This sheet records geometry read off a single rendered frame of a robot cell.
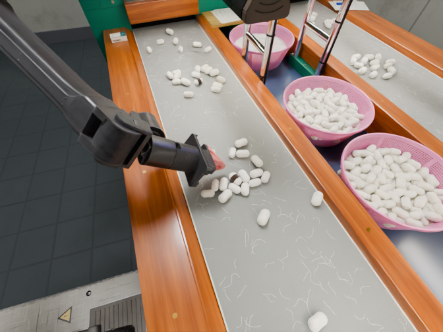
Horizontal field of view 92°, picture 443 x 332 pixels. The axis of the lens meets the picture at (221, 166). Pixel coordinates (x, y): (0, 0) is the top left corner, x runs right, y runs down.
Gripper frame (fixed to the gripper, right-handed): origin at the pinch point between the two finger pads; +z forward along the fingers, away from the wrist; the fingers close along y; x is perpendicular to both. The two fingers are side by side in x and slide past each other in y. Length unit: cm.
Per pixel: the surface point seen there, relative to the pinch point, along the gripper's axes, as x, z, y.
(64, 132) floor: 111, -11, 120
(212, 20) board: -17, 17, 74
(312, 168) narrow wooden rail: -13.0, 15.5, -8.3
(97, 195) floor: 98, 5, 56
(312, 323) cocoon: -1.2, 3.2, -33.9
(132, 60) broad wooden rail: 9, -10, 55
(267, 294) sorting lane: 3.2, 1.0, -27.7
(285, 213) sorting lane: -4.0, 9.2, -15.3
